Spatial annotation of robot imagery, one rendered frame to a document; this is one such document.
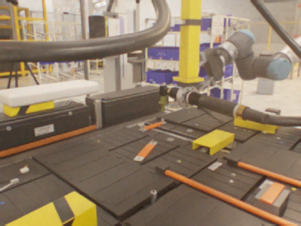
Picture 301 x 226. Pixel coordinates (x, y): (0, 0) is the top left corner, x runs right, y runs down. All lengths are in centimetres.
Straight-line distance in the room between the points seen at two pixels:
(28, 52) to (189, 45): 62
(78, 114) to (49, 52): 65
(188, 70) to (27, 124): 57
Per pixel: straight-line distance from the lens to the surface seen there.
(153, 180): 66
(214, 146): 86
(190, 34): 91
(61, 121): 99
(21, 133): 94
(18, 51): 41
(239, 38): 118
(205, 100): 87
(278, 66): 113
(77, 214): 51
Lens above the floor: 135
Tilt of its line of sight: 16 degrees down
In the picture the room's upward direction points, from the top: straight up
